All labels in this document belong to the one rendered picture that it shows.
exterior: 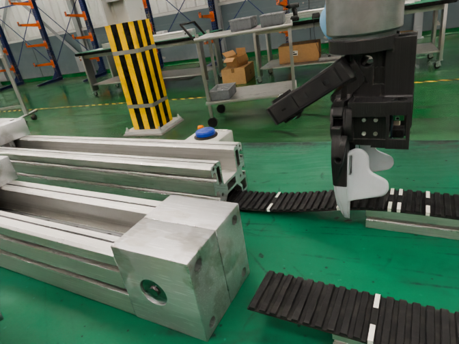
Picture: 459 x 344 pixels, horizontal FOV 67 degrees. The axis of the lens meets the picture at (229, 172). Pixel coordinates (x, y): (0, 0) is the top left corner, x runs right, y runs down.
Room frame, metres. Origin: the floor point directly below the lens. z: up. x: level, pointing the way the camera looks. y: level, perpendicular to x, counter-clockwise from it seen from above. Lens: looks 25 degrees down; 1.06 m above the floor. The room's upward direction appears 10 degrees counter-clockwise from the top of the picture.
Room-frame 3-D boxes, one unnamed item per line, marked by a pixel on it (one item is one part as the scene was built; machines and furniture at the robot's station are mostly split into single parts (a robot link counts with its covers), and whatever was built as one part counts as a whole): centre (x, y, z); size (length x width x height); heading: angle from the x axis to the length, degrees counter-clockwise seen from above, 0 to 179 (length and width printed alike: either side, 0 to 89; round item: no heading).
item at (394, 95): (0.38, -0.17, 0.95); 0.09 x 0.08 x 0.12; 58
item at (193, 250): (0.31, 0.05, 0.83); 0.12 x 0.09 x 0.10; 148
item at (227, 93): (3.58, -0.34, 0.50); 1.03 x 0.55 x 1.01; 77
